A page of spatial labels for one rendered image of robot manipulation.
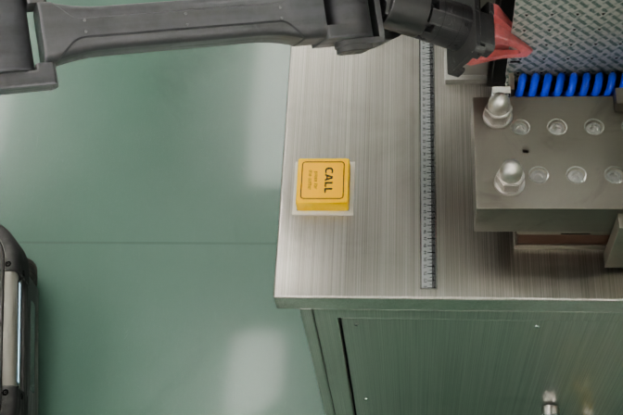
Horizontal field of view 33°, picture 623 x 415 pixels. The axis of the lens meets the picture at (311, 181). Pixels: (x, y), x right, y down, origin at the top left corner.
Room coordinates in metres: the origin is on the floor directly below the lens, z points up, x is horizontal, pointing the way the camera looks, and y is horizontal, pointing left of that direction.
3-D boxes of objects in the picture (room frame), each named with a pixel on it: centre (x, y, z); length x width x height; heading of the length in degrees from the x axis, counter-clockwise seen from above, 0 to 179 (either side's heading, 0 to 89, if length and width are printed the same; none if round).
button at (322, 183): (0.70, -0.02, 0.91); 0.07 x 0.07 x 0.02; 79
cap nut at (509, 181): (0.59, -0.23, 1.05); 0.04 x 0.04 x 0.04
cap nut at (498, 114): (0.69, -0.24, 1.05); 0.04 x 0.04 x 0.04
